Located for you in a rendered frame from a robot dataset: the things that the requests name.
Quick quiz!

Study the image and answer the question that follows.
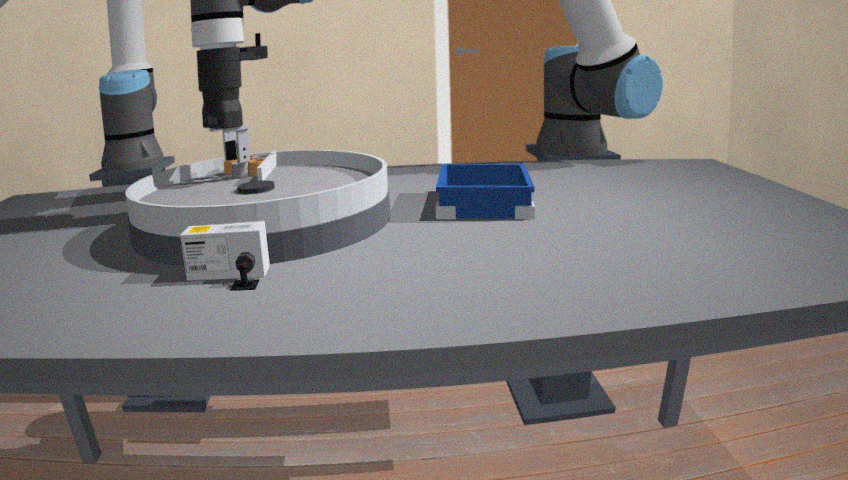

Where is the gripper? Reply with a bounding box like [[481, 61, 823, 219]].
[[196, 46, 250, 164]]

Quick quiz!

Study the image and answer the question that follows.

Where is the grey turntable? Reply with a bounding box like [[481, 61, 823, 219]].
[[125, 150, 390, 266]]

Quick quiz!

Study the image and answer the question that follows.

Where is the blue crate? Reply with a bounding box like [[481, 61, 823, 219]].
[[435, 162, 537, 221]]

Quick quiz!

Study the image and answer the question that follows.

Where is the white control box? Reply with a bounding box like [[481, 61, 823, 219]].
[[180, 221, 271, 293]]

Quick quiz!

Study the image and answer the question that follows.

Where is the brown door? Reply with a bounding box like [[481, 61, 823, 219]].
[[449, 0, 579, 165]]

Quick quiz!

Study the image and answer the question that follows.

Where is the grey table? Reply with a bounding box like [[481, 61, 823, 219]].
[[0, 157, 848, 465]]

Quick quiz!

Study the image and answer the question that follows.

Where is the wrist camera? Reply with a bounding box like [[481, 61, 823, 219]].
[[239, 34, 269, 62]]

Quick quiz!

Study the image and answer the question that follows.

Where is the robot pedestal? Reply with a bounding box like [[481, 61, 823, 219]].
[[506, 144, 622, 426], [89, 156, 210, 413]]

